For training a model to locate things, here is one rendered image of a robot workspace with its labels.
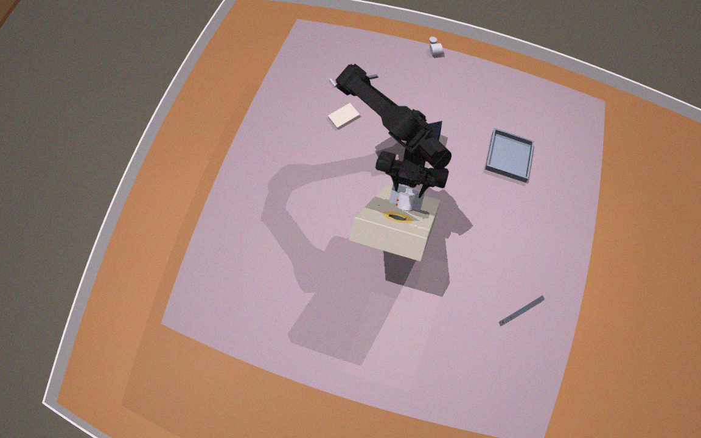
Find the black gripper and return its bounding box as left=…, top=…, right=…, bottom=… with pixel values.
left=376, top=149, right=449, bottom=198

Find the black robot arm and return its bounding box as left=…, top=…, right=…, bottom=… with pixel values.
left=335, top=64, right=452, bottom=188

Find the cream flat rectangular block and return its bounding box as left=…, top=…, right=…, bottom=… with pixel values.
left=328, top=103, right=360, bottom=129

